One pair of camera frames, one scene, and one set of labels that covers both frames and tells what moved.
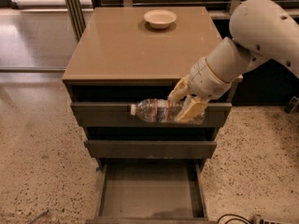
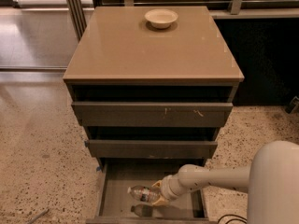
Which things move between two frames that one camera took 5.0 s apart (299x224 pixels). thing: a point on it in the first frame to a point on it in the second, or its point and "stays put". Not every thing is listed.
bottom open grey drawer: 151,190 stays put
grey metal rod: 38,216 stays put
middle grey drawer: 150,149 stays put
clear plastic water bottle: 163,111 to 146,194
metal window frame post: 74,9 stays put
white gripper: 206,80 to 167,187
